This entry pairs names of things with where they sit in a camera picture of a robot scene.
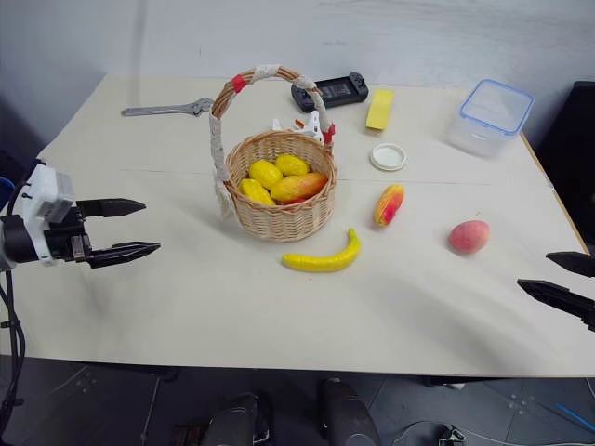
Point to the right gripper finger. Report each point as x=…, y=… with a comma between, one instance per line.
x=562, y=297
x=576, y=264

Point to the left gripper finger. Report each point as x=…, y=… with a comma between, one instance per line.
x=111, y=207
x=121, y=253

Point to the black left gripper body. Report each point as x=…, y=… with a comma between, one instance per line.
x=65, y=241

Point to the red toy fruit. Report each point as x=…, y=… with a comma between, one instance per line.
x=294, y=201

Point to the blue object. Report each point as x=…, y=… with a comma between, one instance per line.
x=3, y=192

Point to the cream tablecloth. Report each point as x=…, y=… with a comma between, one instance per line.
x=186, y=302

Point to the silver adjustable wrench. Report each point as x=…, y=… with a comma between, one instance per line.
x=158, y=110

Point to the pink toy peach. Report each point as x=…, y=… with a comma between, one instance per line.
x=469, y=236

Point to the black cabinet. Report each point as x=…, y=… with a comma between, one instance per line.
x=572, y=153

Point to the clear container with blue lid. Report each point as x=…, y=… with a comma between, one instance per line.
x=493, y=116

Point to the yellow orange toy mango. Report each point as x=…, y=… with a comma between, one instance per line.
x=298, y=186

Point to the red yellow toy mango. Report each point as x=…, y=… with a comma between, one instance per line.
x=389, y=204

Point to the dark rounded shape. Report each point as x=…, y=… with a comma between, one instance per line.
x=237, y=420

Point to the yellow toy banana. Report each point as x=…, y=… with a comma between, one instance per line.
x=325, y=262

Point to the white plastic clip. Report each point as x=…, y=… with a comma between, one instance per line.
x=304, y=126

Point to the white round lid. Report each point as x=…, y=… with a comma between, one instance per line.
x=388, y=156

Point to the yellow sponge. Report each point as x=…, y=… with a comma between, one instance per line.
x=380, y=109

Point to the black handheld game controller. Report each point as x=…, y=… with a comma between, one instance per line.
x=334, y=88

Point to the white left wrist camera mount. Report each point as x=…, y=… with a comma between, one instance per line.
x=46, y=195

